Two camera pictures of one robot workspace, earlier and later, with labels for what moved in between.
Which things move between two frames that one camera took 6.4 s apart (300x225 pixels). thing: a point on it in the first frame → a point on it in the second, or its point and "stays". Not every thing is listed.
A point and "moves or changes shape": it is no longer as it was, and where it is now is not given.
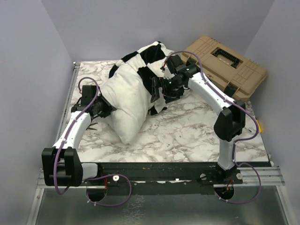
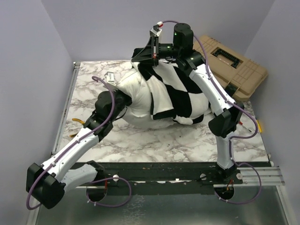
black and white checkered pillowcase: [150, 61] moves or changes shape
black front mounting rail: [161, 178] stays
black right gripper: [159, 82] → [149, 52]
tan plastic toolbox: [234, 74] stays
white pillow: [127, 91] moves or changes shape
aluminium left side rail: [67, 102] stays
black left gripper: [109, 108] → [118, 91]
